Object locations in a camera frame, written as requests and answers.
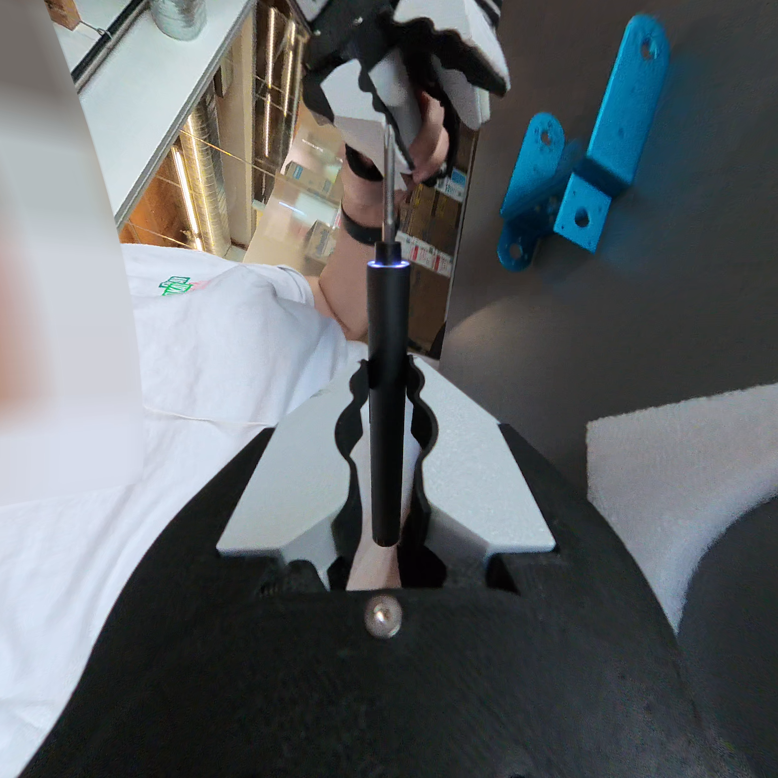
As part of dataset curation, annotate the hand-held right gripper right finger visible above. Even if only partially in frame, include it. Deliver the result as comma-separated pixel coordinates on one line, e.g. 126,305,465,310
408,354,558,586

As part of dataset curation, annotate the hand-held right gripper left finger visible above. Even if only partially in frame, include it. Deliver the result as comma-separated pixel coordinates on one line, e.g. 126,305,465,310
217,359,373,590

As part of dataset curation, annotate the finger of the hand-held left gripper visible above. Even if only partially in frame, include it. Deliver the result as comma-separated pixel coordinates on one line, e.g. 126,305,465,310
395,0,510,130
320,45,426,175

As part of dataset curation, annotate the black electric screwdriver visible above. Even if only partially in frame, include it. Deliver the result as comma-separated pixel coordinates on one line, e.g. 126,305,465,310
365,118,410,548

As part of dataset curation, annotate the blue metal bracket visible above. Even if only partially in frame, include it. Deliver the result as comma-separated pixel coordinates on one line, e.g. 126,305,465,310
496,15,671,272

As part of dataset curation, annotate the person's left forearm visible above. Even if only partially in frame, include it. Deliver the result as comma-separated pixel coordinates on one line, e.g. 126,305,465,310
318,163,403,342

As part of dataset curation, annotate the dark grey desk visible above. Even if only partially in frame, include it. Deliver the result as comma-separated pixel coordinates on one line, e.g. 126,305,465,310
438,0,778,778

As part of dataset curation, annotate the person's left hand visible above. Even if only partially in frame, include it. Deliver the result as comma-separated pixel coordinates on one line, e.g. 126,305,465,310
401,91,452,186

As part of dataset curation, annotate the black wristband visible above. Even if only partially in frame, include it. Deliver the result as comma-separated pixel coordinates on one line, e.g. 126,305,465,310
338,201,391,246

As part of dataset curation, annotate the shelf of boxed goods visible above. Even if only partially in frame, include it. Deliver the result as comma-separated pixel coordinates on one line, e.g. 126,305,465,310
394,130,482,361

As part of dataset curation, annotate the person in white shirt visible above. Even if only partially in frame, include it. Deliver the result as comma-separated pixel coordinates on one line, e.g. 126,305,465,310
0,243,426,767

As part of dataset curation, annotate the white foam block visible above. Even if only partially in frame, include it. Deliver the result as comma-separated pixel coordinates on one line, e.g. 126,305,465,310
585,383,778,634

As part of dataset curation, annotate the long silver ventilation duct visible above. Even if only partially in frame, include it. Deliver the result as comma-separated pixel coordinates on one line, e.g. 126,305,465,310
181,91,233,256

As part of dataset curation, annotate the black metal rail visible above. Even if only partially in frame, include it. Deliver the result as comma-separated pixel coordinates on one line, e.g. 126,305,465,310
71,5,151,93

